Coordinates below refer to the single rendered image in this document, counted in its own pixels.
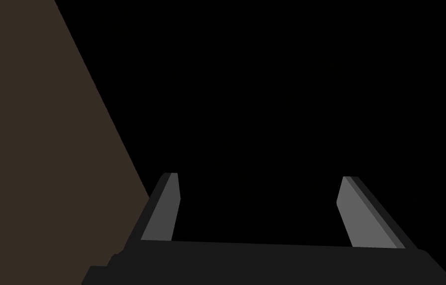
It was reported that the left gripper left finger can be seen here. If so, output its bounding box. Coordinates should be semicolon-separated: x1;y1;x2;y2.
127;172;181;248

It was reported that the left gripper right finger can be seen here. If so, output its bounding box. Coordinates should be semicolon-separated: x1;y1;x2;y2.
336;176;419;250

